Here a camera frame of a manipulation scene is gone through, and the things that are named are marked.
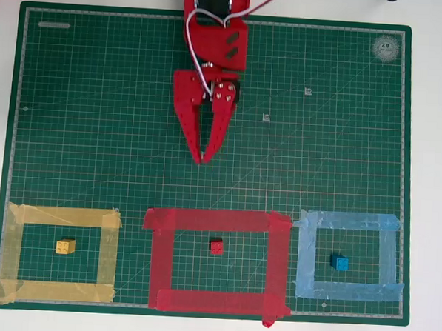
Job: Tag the yellow tape square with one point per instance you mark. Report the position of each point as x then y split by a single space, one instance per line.
62 215

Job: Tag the red tape square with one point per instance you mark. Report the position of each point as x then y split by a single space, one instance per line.
162 259

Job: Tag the yellow lego brick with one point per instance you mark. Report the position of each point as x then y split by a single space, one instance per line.
65 247

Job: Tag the red lego brick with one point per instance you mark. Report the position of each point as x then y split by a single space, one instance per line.
217 247

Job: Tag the blue lego brick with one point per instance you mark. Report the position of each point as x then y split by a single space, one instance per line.
340 262

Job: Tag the blue tape square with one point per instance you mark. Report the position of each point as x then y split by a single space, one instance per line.
307 251

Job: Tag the green cutting mat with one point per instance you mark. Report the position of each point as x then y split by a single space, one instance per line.
318 141

